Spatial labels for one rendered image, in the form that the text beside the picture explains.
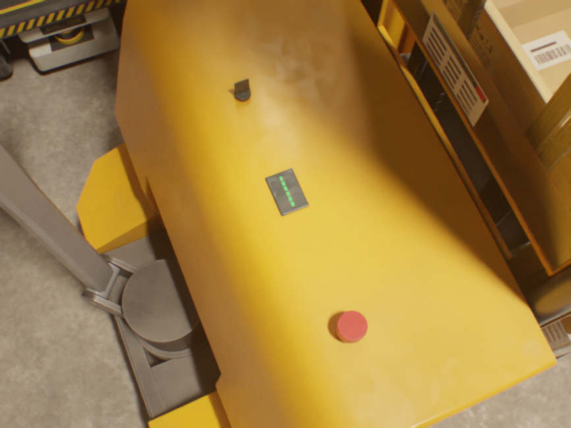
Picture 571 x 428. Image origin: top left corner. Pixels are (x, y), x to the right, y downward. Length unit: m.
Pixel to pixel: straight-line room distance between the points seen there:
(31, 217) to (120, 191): 0.54
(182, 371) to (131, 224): 0.34
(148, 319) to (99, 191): 0.36
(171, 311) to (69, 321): 0.56
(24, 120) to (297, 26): 1.24
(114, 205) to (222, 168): 0.62
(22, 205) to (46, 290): 0.93
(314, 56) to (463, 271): 0.38
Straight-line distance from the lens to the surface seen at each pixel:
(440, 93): 1.26
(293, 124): 0.92
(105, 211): 1.50
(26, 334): 1.85
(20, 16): 1.88
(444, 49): 0.90
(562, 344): 1.39
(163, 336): 1.30
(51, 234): 1.05
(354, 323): 0.80
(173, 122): 1.00
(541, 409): 1.85
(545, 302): 0.86
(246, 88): 0.94
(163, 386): 1.44
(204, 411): 1.35
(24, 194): 0.94
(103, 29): 2.02
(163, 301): 1.31
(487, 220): 1.06
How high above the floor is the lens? 1.71
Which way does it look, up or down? 70 degrees down
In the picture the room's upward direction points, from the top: 3 degrees clockwise
